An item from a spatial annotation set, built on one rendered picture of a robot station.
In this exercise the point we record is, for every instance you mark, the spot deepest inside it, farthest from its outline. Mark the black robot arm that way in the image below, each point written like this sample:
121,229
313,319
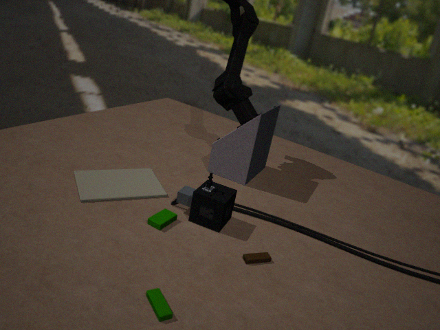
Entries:
228,89

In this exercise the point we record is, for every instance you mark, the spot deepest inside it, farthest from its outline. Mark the green rectangular block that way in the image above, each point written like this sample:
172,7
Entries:
159,305
162,219

